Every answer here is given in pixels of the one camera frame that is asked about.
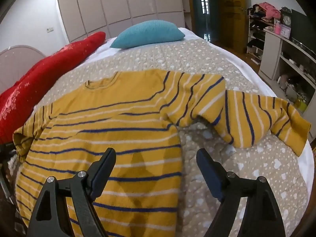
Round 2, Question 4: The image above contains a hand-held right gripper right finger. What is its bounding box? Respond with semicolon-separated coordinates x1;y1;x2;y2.
196;148;287;237

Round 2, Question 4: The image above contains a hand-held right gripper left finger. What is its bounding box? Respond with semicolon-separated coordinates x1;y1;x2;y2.
27;148;116;237

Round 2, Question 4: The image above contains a yellow striped sweater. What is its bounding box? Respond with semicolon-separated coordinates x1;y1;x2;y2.
13;70;312;237

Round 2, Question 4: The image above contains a pink clothes pile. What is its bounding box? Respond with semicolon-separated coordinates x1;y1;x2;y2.
258;2;282;20

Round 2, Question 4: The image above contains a beige dotted quilted blanket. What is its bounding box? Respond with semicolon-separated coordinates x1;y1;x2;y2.
15;38;312;237

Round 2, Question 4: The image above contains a yellow-green container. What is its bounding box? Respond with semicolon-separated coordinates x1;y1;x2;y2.
295;98;308;112

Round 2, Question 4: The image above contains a red patterned pillow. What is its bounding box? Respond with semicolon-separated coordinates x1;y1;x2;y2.
0;32;106;145

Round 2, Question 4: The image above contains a white shelf unit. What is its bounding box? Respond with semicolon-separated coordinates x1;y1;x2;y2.
258;27;316;129

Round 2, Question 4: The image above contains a cluttered shoe rack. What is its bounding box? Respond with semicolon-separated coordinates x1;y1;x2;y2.
245;5;275;66

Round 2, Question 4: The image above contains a teal pillow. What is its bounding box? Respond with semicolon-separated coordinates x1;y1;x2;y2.
109;20;185;49

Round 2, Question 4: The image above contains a pale rounded headboard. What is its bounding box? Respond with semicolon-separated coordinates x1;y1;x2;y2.
0;45;46;93

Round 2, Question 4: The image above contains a wooden door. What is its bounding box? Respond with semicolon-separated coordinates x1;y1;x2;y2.
217;0;250;54

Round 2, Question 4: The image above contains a dark table clock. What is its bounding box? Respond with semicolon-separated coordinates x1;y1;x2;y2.
280;7;292;26

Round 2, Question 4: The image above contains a black television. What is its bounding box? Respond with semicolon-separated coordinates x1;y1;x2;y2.
291;8;316;48

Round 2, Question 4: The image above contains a glossy beige wardrobe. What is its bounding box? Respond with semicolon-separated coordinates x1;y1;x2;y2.
55;0;192;43

